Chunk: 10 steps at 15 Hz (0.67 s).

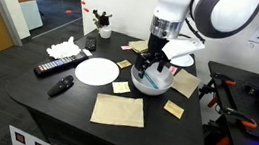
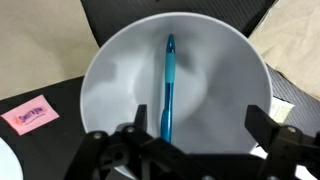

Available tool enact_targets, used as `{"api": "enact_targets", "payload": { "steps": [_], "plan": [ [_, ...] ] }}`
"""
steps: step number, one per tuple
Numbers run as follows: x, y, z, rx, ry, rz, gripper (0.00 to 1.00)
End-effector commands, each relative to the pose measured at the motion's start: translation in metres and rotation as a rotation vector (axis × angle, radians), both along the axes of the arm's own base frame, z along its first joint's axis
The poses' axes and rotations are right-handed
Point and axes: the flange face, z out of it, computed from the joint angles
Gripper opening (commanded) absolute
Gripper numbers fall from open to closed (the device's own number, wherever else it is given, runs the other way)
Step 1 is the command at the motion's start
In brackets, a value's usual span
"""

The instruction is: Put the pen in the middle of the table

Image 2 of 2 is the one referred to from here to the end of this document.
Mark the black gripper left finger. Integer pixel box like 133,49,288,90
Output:
64,104,158,180

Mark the white round plate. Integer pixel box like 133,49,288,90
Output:
0,136,24,180

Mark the light grey round bowl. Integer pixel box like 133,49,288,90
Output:
79,12,274,180

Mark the pink sweetener packet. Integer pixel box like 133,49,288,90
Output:
0,94,61,136

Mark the tan napkin right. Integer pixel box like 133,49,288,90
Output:
0,0,101,101

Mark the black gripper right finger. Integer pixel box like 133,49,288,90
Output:
244,104,320,180

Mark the blue ballpoint pen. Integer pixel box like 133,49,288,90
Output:
160,33,177,144

